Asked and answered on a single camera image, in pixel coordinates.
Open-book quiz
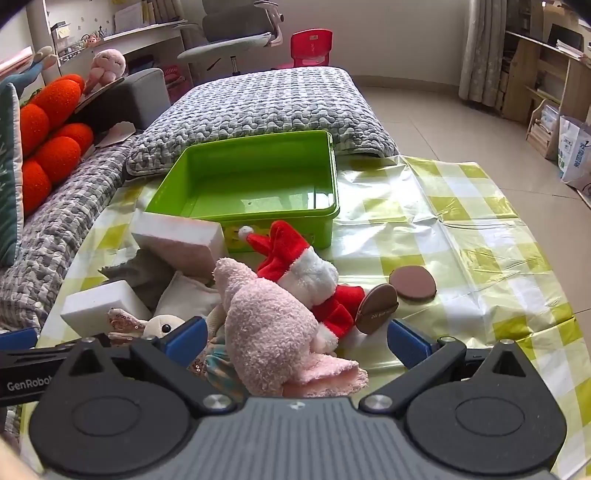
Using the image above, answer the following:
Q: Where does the grey sofa armrest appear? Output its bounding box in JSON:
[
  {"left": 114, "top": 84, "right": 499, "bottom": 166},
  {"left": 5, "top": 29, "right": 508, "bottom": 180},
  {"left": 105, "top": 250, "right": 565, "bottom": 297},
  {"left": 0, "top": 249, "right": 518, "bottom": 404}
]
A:
[{"left": 69, "top": 68, "right": 171, "bottom": 134}]

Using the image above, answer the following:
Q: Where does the plain white sponge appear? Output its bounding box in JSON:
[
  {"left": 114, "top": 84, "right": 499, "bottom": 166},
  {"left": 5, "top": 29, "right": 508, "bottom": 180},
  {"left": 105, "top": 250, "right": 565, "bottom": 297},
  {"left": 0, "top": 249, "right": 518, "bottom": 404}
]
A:
[{"left": 60, "top": 280, "right": 153, "bottom": 339}]

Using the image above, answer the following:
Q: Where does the grey quilted mat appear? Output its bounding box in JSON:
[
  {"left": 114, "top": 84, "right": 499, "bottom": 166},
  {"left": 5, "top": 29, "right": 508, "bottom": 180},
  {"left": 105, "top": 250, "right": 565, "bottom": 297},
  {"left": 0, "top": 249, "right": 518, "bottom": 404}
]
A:
[{"left": 126, "top": 66, "right": 402, "bottom": 178}]

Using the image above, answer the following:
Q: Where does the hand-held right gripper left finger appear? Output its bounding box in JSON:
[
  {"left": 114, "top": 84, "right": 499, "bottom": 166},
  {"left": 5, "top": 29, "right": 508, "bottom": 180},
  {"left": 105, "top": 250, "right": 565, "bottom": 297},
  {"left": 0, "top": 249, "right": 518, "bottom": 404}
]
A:
[{"left": 55, "top": 316, "right": 238, "bottom": 415}]

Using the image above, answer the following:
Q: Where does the teal branch-print cushion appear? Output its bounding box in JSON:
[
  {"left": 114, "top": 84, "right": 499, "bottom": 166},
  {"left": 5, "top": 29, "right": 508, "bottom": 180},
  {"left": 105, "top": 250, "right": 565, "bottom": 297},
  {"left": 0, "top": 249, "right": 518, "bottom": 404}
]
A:
[{"left": 0, "top": 82, "right": 24, "bottom": 268}]

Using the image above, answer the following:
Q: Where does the red white santa plush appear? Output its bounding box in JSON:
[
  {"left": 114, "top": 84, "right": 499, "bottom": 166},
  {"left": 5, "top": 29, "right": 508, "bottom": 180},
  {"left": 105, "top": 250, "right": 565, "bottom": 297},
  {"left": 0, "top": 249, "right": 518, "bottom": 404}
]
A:
[{"left": 238, "top": 220, "right": 366, "bottom": 341}]

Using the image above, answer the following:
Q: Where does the orange carrot plush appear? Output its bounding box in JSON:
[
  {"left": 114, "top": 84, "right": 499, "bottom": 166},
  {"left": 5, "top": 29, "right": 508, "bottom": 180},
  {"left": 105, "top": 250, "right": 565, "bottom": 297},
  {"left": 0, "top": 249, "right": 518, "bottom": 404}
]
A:
[
  {"left": 19, "top": 74, "right": 86, "bottom": 158},
  {"left": 21, "top": 123, "right": 95, "bottom": 217}
]

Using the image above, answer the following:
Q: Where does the pink basket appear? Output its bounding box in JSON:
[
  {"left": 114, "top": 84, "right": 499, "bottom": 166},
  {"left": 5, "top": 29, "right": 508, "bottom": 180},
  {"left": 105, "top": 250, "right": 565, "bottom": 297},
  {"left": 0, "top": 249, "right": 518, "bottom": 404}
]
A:
[{"left": 161, "top": 65, "right": 186, "bottom": 88}]

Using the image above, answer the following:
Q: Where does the red plastic chair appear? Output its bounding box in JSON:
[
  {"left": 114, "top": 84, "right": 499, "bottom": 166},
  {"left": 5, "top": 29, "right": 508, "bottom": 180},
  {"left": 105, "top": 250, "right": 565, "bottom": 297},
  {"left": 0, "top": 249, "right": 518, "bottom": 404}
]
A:
[{"left": 290, "top": 28, "right": 334, "bottom": 69}]

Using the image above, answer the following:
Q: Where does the white paper bag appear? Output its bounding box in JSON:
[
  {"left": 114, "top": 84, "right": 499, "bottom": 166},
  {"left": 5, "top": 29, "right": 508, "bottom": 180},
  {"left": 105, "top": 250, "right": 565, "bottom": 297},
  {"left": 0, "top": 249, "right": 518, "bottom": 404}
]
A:
[{"left": 556, "top": 115, "right": 591, "bottom": 190}]

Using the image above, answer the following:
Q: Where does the beige patterned curtain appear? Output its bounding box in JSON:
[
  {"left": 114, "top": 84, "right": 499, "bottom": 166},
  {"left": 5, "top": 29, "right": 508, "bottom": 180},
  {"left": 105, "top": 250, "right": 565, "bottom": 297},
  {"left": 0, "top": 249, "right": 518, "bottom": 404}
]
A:
[{"left": 458, "top": 0, "right": 511, "bottom": 109}]

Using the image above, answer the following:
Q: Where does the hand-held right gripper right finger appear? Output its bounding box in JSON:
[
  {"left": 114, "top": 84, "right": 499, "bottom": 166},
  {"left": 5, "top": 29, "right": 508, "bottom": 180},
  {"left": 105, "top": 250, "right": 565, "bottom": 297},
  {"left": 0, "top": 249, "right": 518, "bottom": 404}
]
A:
[{"left": 359, "top": 318, "right": 543, "bottom": 415}]

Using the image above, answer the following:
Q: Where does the wooden shelf unit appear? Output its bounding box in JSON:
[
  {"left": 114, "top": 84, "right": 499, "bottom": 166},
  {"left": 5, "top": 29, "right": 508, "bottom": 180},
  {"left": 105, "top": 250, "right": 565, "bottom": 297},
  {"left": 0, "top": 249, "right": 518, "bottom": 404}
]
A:
[{"left": 501, "top": 0, "right": 591, "bottom": 160}]

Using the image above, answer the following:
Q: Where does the pink plush towel toy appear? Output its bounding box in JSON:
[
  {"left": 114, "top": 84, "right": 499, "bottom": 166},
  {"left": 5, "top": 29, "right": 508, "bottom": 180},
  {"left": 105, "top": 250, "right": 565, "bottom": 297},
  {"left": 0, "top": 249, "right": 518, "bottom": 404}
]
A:
[{"left": 212, "top": 257, "right": 370, "bottom": 398}]

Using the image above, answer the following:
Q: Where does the green plastic box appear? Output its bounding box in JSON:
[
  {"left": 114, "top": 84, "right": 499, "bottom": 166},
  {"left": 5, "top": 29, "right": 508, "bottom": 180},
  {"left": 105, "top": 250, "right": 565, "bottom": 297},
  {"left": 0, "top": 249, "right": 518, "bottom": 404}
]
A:
[{"left": 144, "top": 130, "right": 341, "bottom": 254}]

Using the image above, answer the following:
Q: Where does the row of books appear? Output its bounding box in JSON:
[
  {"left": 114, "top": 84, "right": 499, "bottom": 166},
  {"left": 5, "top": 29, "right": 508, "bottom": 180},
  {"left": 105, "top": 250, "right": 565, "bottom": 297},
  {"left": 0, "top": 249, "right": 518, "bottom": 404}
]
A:
[{"left": 113, "top": 0, "right": 185, "bottom": 33}]

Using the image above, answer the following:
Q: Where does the white scalloped paper card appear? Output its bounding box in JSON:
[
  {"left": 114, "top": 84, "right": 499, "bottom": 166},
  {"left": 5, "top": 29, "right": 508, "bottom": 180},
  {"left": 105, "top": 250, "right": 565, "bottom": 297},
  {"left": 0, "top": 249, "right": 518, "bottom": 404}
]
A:
[{"left": 95, "top": 121, "right": 138, "bottom": 148}]

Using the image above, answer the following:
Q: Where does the pink bunny plush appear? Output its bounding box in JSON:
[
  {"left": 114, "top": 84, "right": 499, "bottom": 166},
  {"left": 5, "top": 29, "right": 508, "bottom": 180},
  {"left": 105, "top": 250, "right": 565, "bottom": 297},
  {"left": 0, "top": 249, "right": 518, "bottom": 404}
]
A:
[{"left": 83, "top": 48, "right": 127, "bottom": 95}]

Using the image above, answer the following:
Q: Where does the brown oval strapped powder puff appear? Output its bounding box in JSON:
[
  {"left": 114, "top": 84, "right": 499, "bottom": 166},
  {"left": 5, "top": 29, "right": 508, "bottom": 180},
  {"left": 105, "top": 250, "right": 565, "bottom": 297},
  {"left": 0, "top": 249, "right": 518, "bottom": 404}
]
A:
[{"left": 355, "top": 283, "right": 400, "bottom": 335}]

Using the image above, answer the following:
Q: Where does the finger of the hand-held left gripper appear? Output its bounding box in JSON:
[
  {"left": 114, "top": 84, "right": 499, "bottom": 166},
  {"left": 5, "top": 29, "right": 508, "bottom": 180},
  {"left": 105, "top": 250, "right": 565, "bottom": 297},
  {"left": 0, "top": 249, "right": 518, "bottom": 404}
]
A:
[{"left": 0, "top": 329, "right": 84, "bottom": 366}]

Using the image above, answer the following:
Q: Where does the brown round powder puff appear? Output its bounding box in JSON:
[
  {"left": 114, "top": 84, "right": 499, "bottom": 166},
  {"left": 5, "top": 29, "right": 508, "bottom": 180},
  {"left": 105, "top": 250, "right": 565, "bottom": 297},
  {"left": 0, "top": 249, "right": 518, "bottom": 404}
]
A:
[{"left": 389, "top": 266, "right": 437, "bottom": 302}]

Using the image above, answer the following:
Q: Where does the grey office chair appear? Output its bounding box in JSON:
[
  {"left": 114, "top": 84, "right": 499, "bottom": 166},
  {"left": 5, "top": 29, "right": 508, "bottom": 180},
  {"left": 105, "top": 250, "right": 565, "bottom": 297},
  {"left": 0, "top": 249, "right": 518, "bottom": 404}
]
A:
[{"left": 177, "top": 0, "right": 284, "bottom": 77}]

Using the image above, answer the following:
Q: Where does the pink box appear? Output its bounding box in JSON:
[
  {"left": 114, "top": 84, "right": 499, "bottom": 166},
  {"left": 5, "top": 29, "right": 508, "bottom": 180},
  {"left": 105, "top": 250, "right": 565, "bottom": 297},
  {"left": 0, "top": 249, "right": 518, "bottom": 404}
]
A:
[{"left": 0, "top": 46, "right": 35, "bottom": 75}]

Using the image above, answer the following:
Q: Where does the pink-tinted white sponge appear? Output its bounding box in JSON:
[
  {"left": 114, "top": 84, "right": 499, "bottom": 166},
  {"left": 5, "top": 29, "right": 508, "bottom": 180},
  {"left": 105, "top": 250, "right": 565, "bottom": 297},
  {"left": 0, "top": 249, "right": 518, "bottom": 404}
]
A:
[{"left": 131, "top": 211, "right": 225, "bottom": 283}]

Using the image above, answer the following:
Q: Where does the grey checked sofa cover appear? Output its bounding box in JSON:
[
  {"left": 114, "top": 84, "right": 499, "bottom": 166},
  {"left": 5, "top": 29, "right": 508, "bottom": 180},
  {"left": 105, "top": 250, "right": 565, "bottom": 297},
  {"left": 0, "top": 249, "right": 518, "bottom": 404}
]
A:
[{"left": 0, "top": 134, "right": 139, "bottom": 333}]

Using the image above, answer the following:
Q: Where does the white desk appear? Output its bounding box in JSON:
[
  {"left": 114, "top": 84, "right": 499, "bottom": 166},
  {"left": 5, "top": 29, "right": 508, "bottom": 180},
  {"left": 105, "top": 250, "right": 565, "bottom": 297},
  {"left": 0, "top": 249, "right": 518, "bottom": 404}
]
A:
[{"left": 28, "top": 0, "right": 195, "bottom": 68}]

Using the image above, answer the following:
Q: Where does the grey cloth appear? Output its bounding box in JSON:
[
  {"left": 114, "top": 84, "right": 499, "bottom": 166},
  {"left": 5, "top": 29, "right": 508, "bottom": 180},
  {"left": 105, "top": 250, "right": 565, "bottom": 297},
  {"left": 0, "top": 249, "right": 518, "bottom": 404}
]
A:
[{"left": 98, "top": 249, "right": 178, "bottom": 311}]

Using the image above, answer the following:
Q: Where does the cream rabbit doll with dress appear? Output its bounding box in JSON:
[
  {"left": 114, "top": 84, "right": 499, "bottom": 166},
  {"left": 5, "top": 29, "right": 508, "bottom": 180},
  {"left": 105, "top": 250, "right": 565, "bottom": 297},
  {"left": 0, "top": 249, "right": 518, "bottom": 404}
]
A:
[{"left": 107, "top": 307, "right": 252, "bottom": 402}]

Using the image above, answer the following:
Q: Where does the blue long-eared plush toy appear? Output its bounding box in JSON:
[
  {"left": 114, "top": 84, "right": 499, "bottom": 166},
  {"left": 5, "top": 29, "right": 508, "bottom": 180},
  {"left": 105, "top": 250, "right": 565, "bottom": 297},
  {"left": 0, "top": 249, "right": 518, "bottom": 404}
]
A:
[{"left": 0, "top": 45, "right": 61, "bottom": 95}]

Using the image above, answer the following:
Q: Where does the yellow checked plastic tablecloth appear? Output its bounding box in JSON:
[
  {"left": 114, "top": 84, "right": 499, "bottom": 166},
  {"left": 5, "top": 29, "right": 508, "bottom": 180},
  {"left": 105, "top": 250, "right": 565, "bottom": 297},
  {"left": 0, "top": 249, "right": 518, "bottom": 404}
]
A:
[{"left": 18, "top": 154, "right": 578, "bottom": 480}]

